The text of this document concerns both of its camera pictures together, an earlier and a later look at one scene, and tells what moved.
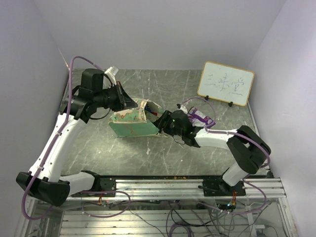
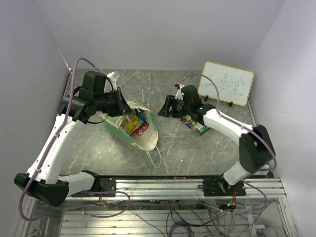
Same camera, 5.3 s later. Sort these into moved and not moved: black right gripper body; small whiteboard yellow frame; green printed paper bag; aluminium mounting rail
Moved: black right gripper body; green printed paper bag
Not moved: small whiteboard yellow frame; aluminium mounting rail
